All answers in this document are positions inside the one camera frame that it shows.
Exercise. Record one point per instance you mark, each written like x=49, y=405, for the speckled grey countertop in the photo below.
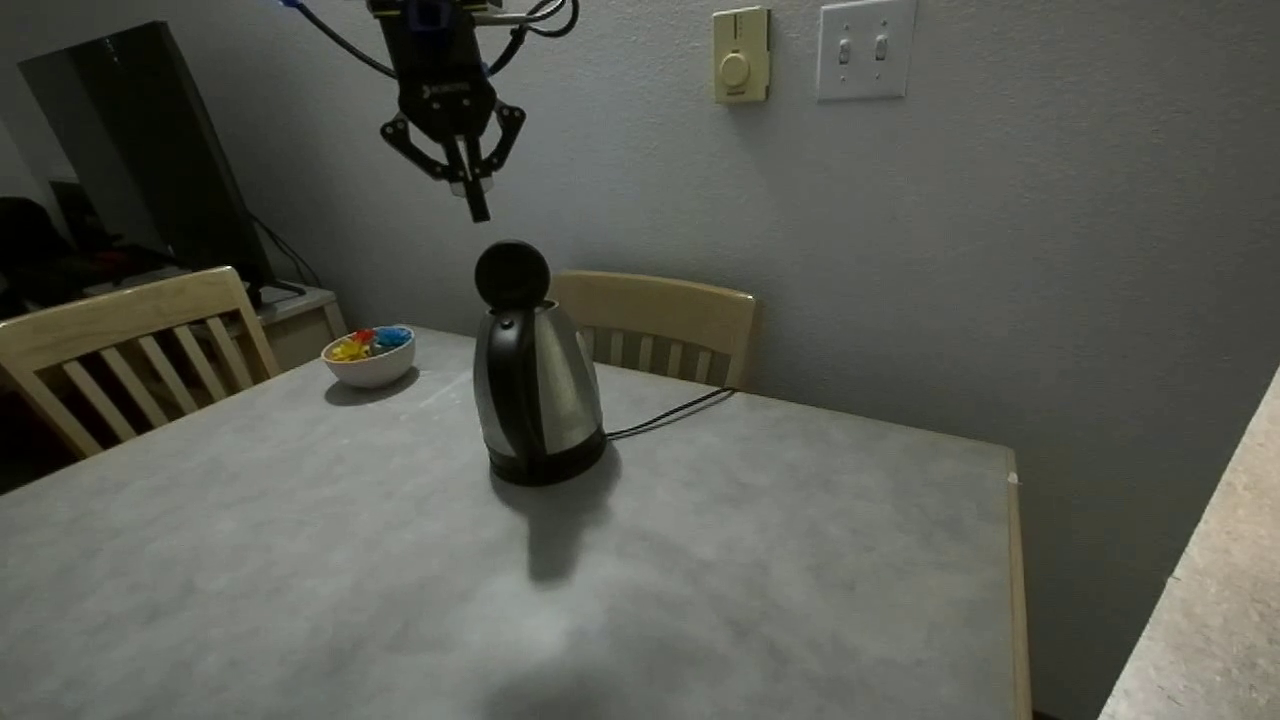
x=1206, y=600

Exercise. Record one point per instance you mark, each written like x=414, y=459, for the beige wall thermostat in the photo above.
x=741, y=56

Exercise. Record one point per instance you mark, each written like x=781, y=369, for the yellow candy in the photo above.
x=351, y=350

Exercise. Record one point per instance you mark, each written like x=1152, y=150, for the light wooden chair, curved backrest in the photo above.
x=660, y=314

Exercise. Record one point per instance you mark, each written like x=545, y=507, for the red candy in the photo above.
x=364, y=332

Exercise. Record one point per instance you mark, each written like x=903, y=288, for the light wooden slatted chair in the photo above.
x=126, y=323

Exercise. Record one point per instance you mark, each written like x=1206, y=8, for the black kettle power base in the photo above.
x=545, y=469

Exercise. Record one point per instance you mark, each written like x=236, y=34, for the small beige side cabinet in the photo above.
x=301, y=323

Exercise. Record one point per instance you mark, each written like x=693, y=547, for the black flat screen monitor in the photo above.
x=145, y=146

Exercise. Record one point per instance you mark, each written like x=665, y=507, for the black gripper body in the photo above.
x=444, y=72

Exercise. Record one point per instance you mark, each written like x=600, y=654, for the stainless steel electric kettle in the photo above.
x=532, y=382

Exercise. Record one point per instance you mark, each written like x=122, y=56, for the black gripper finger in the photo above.
x=501, y=143
x=423, y=146

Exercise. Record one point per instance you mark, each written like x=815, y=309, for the blue candy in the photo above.
x=395, y=337

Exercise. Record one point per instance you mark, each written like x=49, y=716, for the white double light switch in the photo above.
x=861, y=48

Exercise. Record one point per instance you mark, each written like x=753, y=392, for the small white bowl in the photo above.
x=374, y=364

